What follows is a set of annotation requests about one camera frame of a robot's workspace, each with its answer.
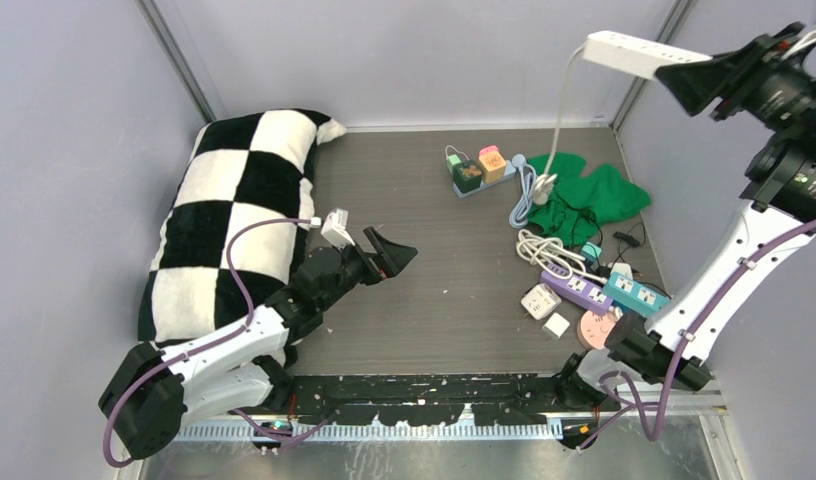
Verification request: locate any pink small plug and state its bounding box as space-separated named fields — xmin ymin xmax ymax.
xmin=478 ymin=145 xmax=499 ymax=156

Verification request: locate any green cloth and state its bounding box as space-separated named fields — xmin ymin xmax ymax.
xmin=527 ymin=153 xmax=651 ymax=246

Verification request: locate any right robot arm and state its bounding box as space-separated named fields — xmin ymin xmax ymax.
xmin=554 ymin=22 xmax=816 ymax=411

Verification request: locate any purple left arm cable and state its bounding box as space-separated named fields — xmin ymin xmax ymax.
xmin=101 ymin=217 xmax=323 ymax=469

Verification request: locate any orange cube adapter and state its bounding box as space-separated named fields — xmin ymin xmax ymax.
xmin=478 ymin=152 xmax=506 ymax=184

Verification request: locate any pink round socket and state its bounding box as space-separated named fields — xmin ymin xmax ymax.
xmin=576 ymin=311 xmax=620 ymax=350

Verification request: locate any black thin cable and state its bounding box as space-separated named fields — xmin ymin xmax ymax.
xmin=611 ymin=221 xmax=648 ymax=261

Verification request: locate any dark green cube adapter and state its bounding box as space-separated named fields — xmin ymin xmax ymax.
xmin=452 ymin=160 xmax=483 ymax=194

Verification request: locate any black white checkered pillow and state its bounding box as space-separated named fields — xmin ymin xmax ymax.
xmin=137 ymin=108 xmax=347 ymax=346

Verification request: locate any white coiled power cable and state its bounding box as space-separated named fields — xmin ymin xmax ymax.
xmin=532 ymin=42 xmax=588 ymax=207

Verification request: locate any white power strip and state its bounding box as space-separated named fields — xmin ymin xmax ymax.
xmin=582 ymin=30 xmax=712 ymax=80

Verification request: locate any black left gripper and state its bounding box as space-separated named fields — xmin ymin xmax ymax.
xmin=317 ymin=227 xmax=414 ymax=312

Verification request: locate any light blue coiled cable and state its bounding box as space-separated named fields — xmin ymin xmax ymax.
xmin=508 ymin=153 xmax=539 ymax=231

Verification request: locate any light blue power strip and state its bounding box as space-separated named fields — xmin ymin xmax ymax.
xmin=452 ymin=161 xmax=516 ymax=198

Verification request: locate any purple power strip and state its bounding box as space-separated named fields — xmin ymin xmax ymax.
xmin=539 ymin=266 xmax=613 ymax=315

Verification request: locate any teal power strip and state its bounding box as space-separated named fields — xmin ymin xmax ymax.
xmin=602 ymin=272 xmax=669 ymax=318

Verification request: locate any white cable bundle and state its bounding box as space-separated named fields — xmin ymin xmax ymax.
xmin=515 ymin=229 xmax=608 ymax=286

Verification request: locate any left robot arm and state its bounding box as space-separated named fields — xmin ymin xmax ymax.
xmin=98 ymin=227 xmax=418 ymax=468

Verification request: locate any light green small plug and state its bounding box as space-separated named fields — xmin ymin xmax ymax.
xmin=446 ymin=154 xmax=462 ymax=173

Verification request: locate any white charger plug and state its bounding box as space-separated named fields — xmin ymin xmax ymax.
xmin=541 ymin=313 xmax=570 ymax=339

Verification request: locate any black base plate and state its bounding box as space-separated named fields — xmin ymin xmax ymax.
xmin=270 ymin=373 xmax=619 ymax=427

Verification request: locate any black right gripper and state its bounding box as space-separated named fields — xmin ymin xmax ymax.
xmin=656 ymin=18 xmax=816 ymax=133

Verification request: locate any white tiger cube socket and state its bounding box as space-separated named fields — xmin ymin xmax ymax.
xmin=520 ymin=283 xmax=562 ymax=320

